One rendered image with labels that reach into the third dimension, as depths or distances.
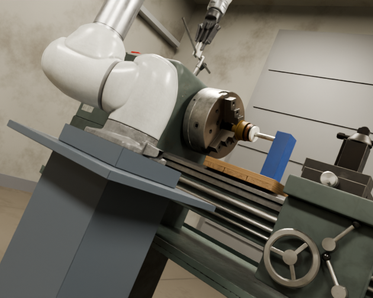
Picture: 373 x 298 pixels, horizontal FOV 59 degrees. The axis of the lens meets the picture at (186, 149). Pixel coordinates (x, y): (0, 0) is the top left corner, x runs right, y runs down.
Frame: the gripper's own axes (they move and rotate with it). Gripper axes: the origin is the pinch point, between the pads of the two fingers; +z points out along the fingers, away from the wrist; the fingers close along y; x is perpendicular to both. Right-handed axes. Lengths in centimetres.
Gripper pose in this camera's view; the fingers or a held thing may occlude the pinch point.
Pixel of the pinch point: (198, 49)
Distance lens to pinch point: 165.6
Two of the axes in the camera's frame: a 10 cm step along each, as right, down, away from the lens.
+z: -4.0, 9.2, -0.8
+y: 7.4, 2.7, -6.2
